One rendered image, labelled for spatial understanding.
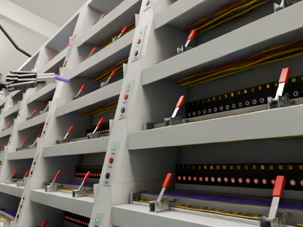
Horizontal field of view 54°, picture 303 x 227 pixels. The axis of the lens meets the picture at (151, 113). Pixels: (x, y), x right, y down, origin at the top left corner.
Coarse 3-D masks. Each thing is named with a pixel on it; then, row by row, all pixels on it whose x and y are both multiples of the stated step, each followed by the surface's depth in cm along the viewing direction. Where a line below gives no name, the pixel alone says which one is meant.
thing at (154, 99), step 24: (144, 0) 103; (168, 0) 99; (144, 24) 96; (168, 24) 97; (144, 48) 90; (168, 48) 96; (120, 96) 92; (144, 96) 87; (168, 96) 93; (120, 120) 87; (120, 144) 82; (120, 168) 78; (144, 168) 83; (168, 168) 88; (96, 192) 83
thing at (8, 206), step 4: (8, 204) 186; (12, 204) 187; (16, 204) 189; (0, 208) 183; (4, 208) 184; (8, 208) 186; (12, 208) 187; (16, 208) 189; (0, 220) 161; (4, 220) 160; (0, 224) 150; (12, 224) 132
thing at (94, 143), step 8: (112, 120) 90; (72, 128) 126; (88, 128) 144; (96, 128) 103; (104, 128) 132; (48, 136) 138; (56, 136) 140; (64, 136) 142; (72, 136) 145; (80, 136) 147; (88, 136) 102; (96, 136) 102; (104, 136) 107; (48, 144) 137; (56, 144) 138; (64, 144) 116; (72, 144) 110; (80, 144) 105; (88, 144) 100; (96, 144) 95; (104, 144) 91; (48, 152) 130; (56, 152) 122; (64, 152) 116; (72, 152) 110; (80, 152) 104; (88, 152) 99; (96, 152) 95
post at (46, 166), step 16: (80, 16) 164; (96, 16) 163; (80, 48) 155; (96, 48) 161; (80, 80) 152; (96, 80) 158; (64, 96) 145; (48, 112) 149; (80, 112) 149; (48, 128) 140; (64, 128) 143; (80, 128) 148; (48, 160) 136; (64, 160) 141; (80, 160) 146; (32, 176) 134; (48, 176) 135; (32, 208) 129; (48, 208) 133; (64, 224) 137
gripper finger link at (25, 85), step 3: (33, 81) 115; (12, 84) 112; (15, 84) 112; (18, 84) 112; (21, 84) 113; (24, 84) 113; (27, 84) 114; (30, 84) 114; (9, 87) 111; (15, 87) 112; (18, 87) 113; (21, 87) 113; (24, 87) 114; (27, 87) 114; (30, 87) 115; (33, 87) 116; (12, 90) 112; (15, 90) 113
